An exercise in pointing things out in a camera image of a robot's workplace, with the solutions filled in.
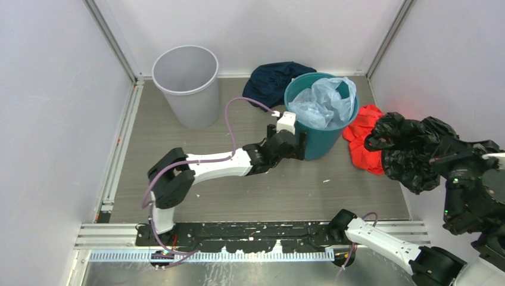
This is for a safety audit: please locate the teal plastic bucket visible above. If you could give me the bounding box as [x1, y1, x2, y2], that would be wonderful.
[283, 72, 359, 161]

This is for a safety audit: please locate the black trash bag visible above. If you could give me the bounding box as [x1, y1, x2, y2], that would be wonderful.
[364, 112, 459, 194]

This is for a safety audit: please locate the grey translucent trash bin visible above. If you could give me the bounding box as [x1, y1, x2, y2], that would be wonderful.
[152, 45, 220, 129]

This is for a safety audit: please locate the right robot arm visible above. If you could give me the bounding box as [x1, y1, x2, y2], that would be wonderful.
[329, 138, 504, 285]

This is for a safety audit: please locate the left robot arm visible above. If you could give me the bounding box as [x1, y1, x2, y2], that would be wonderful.
[143, 124, 307, 246]

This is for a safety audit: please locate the light blue plastic bag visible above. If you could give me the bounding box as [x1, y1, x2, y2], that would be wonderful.
[287, 77, 357, 129]

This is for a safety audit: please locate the red cloth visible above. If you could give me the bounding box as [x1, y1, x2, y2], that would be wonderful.
[342, 104, 384, 176]

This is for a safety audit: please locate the dark navy cloth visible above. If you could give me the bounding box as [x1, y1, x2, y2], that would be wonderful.
[242, 61, 317, 112]

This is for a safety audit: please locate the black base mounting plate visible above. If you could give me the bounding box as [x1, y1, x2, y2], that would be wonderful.
[159, 222, 351, 254]

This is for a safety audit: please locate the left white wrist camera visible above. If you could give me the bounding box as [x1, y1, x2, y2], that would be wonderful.
[272, 111, 297, 135]

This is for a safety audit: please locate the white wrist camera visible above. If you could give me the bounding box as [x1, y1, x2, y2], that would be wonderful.
[482, 153, 505, 165]
[272, 111, 297, 135]

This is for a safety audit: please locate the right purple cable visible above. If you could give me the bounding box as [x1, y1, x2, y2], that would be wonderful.
[341, 212, 379, 270]

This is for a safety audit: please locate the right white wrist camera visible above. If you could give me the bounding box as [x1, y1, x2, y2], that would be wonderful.
[482, 153, 505, 165]

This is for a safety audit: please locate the aluminium frame rail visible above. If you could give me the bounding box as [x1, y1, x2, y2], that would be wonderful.
[74, 75, 145, 250]

